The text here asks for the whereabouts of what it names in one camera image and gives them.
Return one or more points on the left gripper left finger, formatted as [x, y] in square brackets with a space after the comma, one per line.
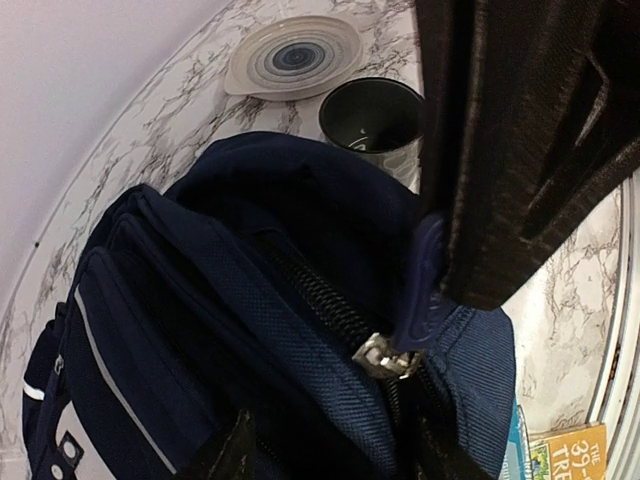
[227, 455]

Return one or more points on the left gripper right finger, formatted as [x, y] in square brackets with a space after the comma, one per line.
[531, 118]

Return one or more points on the navy blue student backpack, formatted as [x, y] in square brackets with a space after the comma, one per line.
[278, 275]

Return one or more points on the penguin young readers book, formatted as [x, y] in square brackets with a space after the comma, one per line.
[517, 463]

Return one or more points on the dark grey metal mug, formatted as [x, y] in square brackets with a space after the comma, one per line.
[379, 119]

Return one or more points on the grey swirl ceramic plate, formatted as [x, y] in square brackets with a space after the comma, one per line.
[295, 59]

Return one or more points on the orange treehouse book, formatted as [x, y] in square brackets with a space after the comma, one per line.
[577, 453]

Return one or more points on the front aluminium rail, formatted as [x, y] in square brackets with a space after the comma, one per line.
[616, 397]

